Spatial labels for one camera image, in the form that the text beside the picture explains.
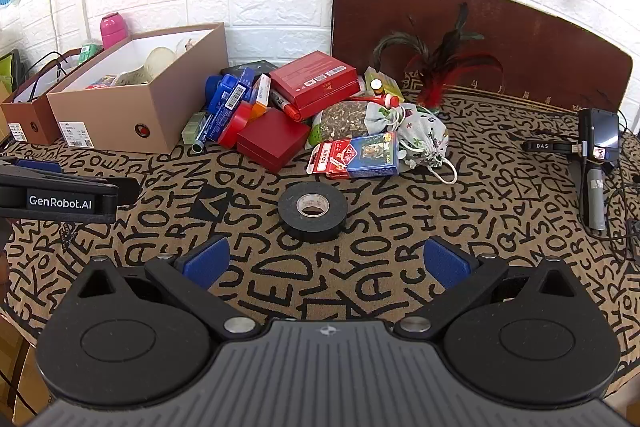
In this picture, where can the black flat box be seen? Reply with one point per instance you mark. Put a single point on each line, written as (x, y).
(250, 67)

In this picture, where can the tan printed blanket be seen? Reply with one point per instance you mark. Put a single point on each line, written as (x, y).
(350, 267)

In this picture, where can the small red box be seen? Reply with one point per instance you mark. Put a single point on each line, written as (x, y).
(272, 139)

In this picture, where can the black feather mask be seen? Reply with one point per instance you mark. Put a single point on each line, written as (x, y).
(440, 77)

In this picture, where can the grey cylindrical tube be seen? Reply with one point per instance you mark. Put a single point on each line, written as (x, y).
(198, 146)

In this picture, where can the blue plastic container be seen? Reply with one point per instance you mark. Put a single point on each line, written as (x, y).
(225, 103)

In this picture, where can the black handheld camera device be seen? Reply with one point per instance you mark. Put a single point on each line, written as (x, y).
(595, 132)

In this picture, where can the pale green box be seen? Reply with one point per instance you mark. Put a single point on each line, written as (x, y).
(192, 128)

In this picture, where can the small brown cardboard box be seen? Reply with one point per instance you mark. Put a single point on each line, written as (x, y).
(30, 119)

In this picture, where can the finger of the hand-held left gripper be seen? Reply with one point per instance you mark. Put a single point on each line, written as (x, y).
(37, 166)
(129, 192)

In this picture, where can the small white capped bottle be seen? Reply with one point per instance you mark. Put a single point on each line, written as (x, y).
(375, 85)

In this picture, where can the cream round cup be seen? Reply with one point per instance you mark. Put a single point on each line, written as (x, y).
(160, 59)

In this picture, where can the yellow green bag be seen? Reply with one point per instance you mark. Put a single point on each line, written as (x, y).
(6, 67)

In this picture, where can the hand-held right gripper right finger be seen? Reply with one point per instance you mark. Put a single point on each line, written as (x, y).
(445, 261)

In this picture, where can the dark brown wooden board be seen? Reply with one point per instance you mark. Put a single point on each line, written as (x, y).
(525, 42)

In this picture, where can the red snack packet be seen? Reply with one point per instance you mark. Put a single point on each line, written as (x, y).
(350, 157)

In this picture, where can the red marker pen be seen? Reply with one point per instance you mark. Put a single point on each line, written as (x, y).
(290, 111)

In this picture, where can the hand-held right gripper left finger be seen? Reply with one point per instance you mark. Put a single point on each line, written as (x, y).
(207, 261)

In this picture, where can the black tape roll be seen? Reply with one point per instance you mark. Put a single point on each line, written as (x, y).
(290, 217)

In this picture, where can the seed mix bag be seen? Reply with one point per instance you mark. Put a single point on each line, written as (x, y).
(340, 117)

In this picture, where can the red tape roll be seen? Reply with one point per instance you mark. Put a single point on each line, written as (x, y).
(232, 127)

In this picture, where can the large red box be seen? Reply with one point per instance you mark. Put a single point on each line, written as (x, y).
(310, 79)

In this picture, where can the orange white box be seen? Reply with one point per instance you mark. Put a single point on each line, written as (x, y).
(260, 99)

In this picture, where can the large brown cardboard shoebox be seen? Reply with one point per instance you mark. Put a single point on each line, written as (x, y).
(125, 117)

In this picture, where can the plain cardboard box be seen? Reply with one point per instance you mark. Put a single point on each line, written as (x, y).
(22, 382)

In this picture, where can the pink bottle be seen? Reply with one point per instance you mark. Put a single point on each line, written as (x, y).
(114, 29)

